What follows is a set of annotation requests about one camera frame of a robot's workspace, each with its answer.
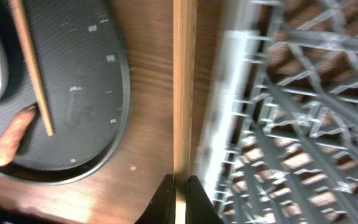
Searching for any wooden chopstick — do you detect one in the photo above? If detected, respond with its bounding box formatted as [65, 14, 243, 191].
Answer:
[173, 0, 198, 224]
[9, 0, 55, 136]

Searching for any orange carrot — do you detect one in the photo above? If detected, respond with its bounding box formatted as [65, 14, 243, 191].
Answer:
[0, 105, 37, 167]

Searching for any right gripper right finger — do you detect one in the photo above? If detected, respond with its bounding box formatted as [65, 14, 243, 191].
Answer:
[186, 175, 224, 224]

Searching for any round black serving tray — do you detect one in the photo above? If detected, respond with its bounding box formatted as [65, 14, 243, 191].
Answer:
[0, 1, 131, 185]

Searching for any grey dishwasher rack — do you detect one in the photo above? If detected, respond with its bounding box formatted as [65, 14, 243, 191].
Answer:
[196, 0, 358, 223]

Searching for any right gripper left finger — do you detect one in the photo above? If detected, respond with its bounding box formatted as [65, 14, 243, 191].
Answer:
[135, 174, 176, 224]

